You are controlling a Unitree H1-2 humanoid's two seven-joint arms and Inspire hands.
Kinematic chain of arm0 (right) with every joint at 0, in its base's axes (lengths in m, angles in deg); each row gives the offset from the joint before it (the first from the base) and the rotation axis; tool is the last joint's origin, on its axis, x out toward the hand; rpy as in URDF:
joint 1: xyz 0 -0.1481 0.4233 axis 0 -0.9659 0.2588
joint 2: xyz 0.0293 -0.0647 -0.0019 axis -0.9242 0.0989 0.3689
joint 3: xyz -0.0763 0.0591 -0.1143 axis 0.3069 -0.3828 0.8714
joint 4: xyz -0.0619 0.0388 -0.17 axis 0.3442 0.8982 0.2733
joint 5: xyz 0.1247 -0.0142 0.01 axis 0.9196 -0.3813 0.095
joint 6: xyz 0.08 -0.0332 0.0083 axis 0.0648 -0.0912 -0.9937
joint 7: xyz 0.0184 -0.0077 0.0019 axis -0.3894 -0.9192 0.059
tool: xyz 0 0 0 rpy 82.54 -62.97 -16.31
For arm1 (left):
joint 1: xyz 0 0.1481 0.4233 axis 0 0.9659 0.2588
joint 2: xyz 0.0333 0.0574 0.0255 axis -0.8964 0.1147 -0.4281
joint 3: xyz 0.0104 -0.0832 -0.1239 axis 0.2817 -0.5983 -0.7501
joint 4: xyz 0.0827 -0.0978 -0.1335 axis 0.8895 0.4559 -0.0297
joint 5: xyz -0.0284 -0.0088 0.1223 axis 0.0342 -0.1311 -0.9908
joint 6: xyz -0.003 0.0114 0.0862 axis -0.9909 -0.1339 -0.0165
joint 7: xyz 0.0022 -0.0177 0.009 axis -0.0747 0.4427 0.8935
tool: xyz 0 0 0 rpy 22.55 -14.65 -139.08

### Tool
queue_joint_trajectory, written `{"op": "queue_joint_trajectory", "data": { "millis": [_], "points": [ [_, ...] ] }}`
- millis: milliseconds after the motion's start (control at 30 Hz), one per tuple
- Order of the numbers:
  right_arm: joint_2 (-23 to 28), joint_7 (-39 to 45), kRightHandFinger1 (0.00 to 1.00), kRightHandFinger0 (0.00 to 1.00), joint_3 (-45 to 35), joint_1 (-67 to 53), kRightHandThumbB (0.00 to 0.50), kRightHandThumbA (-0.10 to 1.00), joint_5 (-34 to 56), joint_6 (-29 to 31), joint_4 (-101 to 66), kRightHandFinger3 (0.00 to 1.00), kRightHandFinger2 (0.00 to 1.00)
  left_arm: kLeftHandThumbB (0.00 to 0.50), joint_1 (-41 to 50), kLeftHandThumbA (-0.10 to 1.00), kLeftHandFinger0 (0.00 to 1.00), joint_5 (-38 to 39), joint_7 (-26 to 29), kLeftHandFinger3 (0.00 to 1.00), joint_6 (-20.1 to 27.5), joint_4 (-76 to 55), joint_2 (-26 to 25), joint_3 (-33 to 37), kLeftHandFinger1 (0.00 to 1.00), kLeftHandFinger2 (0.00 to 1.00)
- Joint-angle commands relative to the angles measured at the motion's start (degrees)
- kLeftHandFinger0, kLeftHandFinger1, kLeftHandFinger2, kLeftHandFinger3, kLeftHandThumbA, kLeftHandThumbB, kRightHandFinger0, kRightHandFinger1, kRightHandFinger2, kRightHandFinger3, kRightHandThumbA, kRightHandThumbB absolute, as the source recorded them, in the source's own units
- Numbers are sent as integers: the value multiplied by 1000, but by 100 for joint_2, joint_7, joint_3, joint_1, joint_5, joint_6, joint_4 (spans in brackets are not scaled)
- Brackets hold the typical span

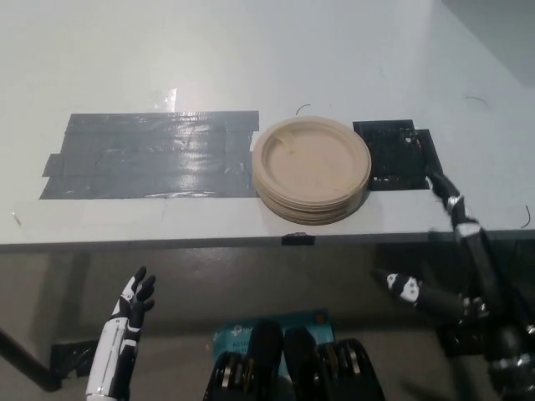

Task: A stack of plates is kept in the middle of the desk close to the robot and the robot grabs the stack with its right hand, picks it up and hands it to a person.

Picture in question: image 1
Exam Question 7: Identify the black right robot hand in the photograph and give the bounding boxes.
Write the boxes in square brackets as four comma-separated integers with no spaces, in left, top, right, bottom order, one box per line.
[373,170,535,401]

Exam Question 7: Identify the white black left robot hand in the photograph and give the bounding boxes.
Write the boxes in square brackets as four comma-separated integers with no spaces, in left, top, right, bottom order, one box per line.
[85,266,157,396]

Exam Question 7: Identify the stack of beige plates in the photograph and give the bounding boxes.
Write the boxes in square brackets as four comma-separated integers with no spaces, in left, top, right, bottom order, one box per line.
[252,116,372,226]

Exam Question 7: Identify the black robot legs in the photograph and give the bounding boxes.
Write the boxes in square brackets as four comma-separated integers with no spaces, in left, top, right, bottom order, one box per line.
[202,319,385,401]

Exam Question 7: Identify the black floor tape patch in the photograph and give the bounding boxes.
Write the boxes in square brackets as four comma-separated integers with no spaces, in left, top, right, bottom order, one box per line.
[50,338,104,379]
[435,327,491,357]

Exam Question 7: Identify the black table leg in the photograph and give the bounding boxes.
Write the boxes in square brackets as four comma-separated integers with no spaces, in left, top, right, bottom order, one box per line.
[0,327,64,393]

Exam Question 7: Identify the teal cardboard box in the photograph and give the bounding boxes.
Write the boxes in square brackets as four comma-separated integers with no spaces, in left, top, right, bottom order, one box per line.
[211,308,335,377]

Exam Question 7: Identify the small black tape strip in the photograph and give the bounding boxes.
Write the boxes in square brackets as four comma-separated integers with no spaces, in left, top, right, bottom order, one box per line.
[282,231,315,246]

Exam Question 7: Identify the clear tape piece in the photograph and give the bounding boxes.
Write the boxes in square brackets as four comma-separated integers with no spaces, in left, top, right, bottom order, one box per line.
[149,86,179,112]

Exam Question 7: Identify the grey duct tape patch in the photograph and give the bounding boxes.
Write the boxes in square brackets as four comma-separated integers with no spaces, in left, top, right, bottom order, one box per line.
[38,110,261,201]

